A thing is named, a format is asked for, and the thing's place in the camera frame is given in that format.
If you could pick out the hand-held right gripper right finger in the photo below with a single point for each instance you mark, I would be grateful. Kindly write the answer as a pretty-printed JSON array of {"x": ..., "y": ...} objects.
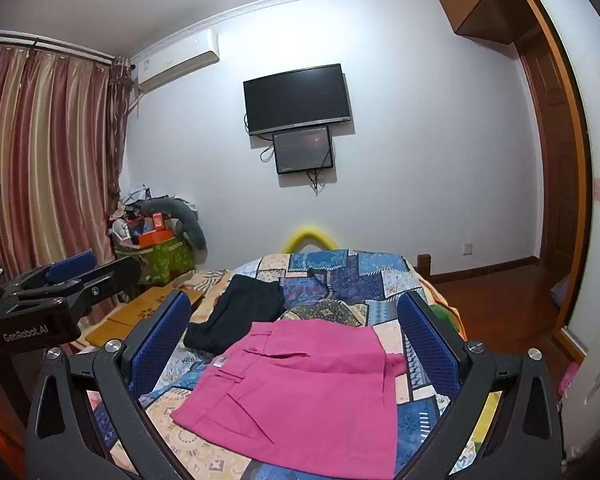
[{"x": 427, "y": 342}]

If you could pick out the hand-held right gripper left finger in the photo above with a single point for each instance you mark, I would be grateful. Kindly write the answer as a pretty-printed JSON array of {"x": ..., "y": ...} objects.
[{"x": 164, "y": 342}]

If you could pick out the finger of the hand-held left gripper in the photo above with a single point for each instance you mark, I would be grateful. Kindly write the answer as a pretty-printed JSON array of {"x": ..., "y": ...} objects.
[
  {"x": 72, "y": 265},
  {"x": 111, "y": 275}
]

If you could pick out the pink pants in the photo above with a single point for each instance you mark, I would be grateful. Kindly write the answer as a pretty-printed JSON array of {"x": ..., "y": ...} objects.
[{"x": 300, "y": 390}]

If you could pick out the dark pants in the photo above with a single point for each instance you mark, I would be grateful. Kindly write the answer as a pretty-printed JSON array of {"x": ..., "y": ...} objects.
[{"x": 240, "y": 310}]

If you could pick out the yellow wooden bench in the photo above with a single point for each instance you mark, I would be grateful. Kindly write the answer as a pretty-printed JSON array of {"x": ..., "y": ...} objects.
[{"x": 145, "y": 306}]

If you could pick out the orange box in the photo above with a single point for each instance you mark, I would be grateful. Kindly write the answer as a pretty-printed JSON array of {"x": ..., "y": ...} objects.
[{"x": 155, "y": 237}]

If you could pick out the green patterned bag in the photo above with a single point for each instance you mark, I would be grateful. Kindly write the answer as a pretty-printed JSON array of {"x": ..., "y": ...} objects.
[{"x": 167, "y": 260}]

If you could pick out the wooden bedpost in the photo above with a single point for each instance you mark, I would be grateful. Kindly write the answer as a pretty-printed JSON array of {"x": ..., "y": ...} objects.
[{"x": 424, "y": 264}]

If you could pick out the patchwork printed blanket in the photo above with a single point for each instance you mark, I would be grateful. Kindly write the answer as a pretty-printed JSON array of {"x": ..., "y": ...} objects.
[{"x": 360, "y": 280}]

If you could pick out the grey plush pillow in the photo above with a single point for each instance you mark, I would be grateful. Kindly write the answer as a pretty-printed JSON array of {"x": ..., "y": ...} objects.
[{"x": 192, "y": 225}]

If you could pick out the striped pink curtain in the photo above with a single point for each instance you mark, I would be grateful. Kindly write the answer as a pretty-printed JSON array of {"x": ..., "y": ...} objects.
[{"x": 45, "y": 160}]

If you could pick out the yellow foam tube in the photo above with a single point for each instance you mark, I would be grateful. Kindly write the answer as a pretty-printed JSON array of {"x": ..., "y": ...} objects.
[{"x": 305, "y": 232}]

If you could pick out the white panel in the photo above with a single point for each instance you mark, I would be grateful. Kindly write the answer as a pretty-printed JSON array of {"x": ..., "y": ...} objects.
[{"x": 597, "y": 360}]

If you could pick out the wooden door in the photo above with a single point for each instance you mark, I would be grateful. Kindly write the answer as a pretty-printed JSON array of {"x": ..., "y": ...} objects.
[{"x": 555, "y": 160}]

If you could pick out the white air conditioner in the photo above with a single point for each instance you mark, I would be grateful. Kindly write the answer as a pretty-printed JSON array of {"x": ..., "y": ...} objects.
[{"x": 177, "y": 62}]

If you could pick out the wooden overhead cabinet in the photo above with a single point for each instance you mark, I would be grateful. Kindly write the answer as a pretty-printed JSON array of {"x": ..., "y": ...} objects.
[{"x": 472, "y": 0}]

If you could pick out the white wall outlet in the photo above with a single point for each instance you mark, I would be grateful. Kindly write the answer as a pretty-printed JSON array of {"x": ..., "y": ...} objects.
[{"x": 467, "y": 248}]

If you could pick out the white curtain rail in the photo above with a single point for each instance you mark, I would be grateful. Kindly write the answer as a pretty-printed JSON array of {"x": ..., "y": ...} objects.
[{"x": 45, "y": 42}]

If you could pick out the small black wall monitor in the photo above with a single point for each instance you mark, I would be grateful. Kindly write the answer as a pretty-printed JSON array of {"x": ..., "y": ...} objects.
[{"x": 303, "y": 150}]

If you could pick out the black wall television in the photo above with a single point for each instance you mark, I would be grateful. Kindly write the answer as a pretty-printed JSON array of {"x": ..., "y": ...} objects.
[{"x": 297, "y": 99}]

